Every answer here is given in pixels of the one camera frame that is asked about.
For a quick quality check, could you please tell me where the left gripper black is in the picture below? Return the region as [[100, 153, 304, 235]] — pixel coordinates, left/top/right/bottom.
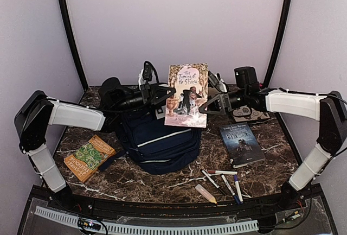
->
[[113, 83, 176, 115]]

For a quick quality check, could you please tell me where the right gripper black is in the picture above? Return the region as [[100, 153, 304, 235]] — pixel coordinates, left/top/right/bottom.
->
[[194, 88, 248, 116]]

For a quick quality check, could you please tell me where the black front rail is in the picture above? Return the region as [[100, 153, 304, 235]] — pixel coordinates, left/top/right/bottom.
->
[[28, 185, 323, 219]]

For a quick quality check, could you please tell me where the black cap white marker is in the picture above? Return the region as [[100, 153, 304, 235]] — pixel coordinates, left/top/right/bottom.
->
[[201, 170, 220, 189]]

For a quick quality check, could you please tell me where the white slotted cable duct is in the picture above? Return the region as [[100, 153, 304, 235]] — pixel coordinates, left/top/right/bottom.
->
[[34, 206, 259, 234]]

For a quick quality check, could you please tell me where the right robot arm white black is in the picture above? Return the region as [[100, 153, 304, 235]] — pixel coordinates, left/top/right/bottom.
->
[[200, 67, 346, 210]]

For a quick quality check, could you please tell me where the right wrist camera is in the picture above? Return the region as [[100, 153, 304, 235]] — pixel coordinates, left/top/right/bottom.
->
[[208, 71, 228, 93]]

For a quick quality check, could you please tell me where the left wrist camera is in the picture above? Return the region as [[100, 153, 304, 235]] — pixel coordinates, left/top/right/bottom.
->
[[138, 61, 159, 91]]

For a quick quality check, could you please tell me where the black frame post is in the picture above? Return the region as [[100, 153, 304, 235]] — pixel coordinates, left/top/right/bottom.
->
[[263, 0, 291, 87], [58, 0, 89, 91]]

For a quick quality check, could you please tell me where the Wuthering Heights blue book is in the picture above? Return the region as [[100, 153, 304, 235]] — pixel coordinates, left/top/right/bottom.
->
[[219, 123, 265, 169]]

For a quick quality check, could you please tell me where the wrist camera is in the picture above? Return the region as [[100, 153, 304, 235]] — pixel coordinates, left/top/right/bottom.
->
[[138, 61, 159, 91], [208, 71, 228, 93]]

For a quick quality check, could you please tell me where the left black frame post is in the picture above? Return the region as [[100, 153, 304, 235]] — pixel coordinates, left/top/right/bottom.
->
[[58, 0, 89, 91]]

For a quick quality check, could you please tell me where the Taming of the Shrew book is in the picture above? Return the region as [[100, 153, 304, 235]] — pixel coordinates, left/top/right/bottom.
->
[[164, 63, 209, 128]]

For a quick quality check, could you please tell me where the navy blue student backpack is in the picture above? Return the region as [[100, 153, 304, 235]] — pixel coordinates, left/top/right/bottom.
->
[[99, 107, 202, 175]]

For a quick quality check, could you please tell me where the red cap white marker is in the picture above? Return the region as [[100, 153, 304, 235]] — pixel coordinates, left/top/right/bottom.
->
[[207, 170, 237, 175]]

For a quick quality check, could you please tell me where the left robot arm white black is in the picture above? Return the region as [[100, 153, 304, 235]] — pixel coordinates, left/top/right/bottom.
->
[[14, 77, 176, 211]]

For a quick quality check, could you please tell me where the blue cap white marker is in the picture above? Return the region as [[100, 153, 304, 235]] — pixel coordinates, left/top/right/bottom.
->
[[234, 175, 243, 204]]

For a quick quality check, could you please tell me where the orange Treehouse book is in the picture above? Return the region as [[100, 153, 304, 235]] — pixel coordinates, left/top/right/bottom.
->
[[64, 135, 115, 183]]

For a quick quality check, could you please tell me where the right black frame post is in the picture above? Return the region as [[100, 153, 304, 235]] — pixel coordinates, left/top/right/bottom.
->
[[263, 0, 291, 87]]

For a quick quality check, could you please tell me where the yellow tip highlighter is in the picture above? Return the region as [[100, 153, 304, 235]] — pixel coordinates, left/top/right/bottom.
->
[[195, 184, 217, 205]]

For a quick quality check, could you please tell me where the black white marker middle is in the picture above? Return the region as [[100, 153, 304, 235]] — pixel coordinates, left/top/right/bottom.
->
[[221, 174, 235, 196]]

